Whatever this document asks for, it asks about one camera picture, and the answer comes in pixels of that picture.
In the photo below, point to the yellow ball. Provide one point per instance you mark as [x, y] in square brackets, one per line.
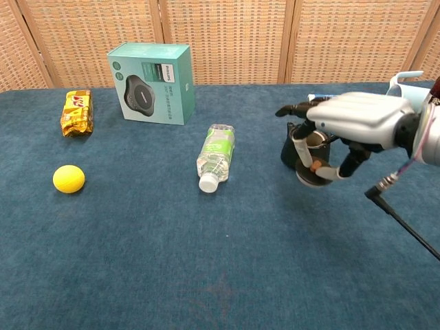
[68, 178]

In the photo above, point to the teal speaker box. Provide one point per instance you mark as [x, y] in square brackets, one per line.
[151, 86]

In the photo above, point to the dark sauce bottle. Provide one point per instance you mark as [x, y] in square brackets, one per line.
[436, 91]

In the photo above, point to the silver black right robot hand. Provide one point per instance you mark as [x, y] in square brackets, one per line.
[357, 113]

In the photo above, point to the dark blue table mat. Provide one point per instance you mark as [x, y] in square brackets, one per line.
[172, 240]

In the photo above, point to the yellow snack packet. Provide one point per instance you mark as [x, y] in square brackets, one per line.
[77, 115]

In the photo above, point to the woven wooden folding screen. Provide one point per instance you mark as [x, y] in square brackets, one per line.
[233, 38]

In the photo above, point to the black teapot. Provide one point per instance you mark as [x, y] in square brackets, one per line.
[288, 151]

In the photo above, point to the light blue plastic mug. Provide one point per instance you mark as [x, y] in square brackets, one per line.
[410, 91]

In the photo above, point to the clear plastic water bottle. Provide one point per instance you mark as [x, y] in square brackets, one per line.
[216, 154]

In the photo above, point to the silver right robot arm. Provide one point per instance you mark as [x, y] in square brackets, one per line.
[424, 137]

